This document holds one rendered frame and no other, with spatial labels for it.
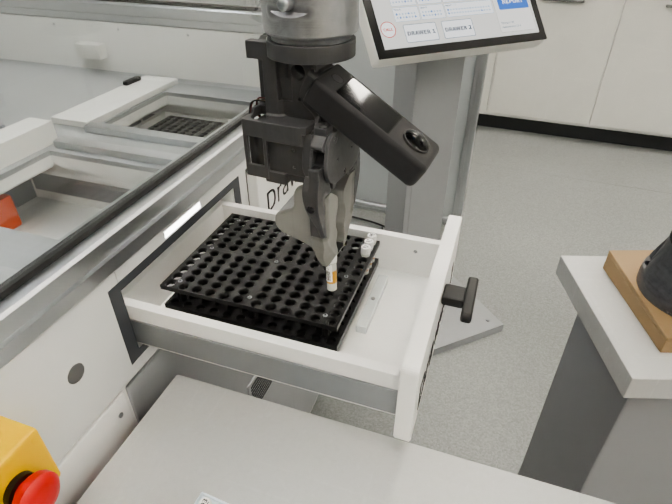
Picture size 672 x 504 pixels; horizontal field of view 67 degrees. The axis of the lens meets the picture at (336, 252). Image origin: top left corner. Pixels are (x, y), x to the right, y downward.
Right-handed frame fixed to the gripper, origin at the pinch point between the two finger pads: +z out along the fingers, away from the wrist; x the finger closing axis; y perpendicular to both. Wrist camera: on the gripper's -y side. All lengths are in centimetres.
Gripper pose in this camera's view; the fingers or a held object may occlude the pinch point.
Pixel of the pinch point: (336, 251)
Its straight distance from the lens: 50.4
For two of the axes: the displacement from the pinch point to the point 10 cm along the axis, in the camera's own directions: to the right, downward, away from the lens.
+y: -9.1, -2.3, 3.5
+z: 0.0, 8.3, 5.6
